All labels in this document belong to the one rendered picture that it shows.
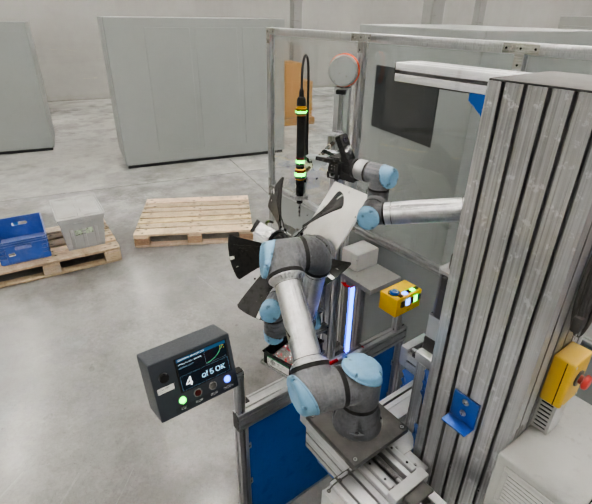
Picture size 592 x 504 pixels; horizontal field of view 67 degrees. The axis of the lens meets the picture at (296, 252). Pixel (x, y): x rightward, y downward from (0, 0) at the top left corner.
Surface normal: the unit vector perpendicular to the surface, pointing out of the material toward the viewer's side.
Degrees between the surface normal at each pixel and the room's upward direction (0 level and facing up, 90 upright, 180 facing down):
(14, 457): 0
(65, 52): 90
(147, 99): 90
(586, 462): 0
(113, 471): 0
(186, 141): 90
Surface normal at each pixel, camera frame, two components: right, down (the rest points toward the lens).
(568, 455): 0.01, -0.88
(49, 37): 0.41, 0.43
